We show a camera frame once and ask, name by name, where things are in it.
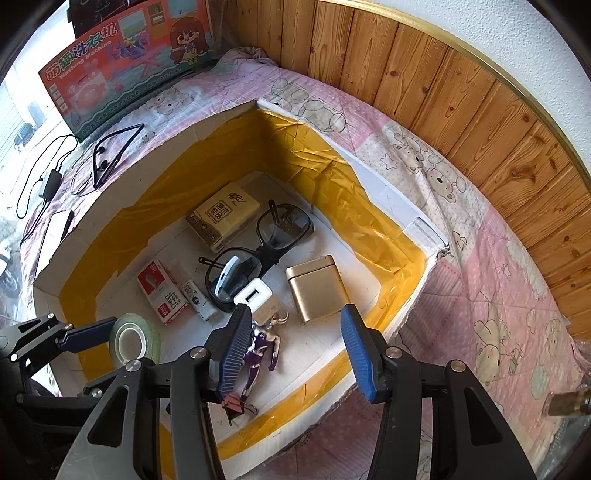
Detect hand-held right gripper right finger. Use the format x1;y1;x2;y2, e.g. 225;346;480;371
341;305;536;480

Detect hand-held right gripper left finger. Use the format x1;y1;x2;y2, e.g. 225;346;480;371
88;305;253;480

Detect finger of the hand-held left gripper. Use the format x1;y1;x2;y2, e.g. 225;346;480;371
16;367;127;409
0;314;118;365

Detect purple figure keychain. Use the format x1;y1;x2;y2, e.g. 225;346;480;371
224;314;289;416

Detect small white printed tube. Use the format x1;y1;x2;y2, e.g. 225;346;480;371
181;278;219;323

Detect green tape roll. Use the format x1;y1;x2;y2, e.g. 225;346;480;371
108;313;162;367

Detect white charger plug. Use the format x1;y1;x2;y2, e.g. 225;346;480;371
234;278;276;308

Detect gold metal tin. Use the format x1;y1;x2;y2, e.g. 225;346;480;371
285;255;346;324

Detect red white staples box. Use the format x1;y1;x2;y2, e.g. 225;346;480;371
137;258;190;325

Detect black frame glasses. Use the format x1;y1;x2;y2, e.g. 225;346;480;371
198;199;315;315

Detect beige tissue pack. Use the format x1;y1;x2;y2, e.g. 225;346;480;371
186;181;262;252

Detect white cardboard box yellow tape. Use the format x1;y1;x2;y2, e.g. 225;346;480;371
31;97;451;480

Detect white flat tablet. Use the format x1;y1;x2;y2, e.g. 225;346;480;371
34;210;75;278

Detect pink printed blanket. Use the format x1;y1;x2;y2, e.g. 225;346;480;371
21;46;585;480

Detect black neckband earphones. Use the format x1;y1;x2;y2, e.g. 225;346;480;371
92;124;145;189

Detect glass bottle metal cap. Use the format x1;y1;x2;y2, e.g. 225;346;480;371
545;390;591;416

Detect clear bubble wrap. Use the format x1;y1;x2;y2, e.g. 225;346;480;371
545;337;591;480

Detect washing machine toy box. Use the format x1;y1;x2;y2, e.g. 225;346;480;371
38;0;221;141

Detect black power adapter with cable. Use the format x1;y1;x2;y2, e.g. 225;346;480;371
14;134;78;241

